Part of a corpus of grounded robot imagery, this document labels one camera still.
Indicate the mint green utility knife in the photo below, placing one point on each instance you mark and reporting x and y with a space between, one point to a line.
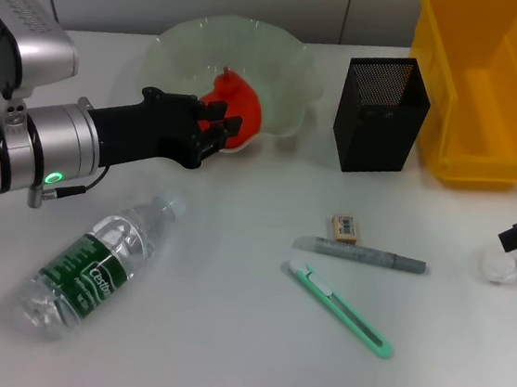
343 313

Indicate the white paper ball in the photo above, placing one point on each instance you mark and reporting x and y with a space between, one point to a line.
500 268

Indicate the clear water bottle green label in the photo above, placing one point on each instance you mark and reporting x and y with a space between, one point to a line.
86 272

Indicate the grey marker pen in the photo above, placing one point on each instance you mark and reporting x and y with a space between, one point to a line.
359 254

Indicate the beige eraser with barcode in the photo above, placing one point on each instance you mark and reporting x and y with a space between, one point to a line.
345 229

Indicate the translucent green wavy fruit plate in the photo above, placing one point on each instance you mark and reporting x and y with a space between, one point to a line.
238 46

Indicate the yellow plastic storage bin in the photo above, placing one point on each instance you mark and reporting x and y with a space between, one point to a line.
501 114

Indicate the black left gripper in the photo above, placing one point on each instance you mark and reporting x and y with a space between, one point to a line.
154 125

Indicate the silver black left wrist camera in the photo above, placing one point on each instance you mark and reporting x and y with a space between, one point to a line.
29 32

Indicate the black mesh pen holder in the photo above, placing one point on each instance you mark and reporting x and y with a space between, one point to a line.
377 137

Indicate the red-orange fruit with stem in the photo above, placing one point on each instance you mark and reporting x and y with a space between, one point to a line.
245 103

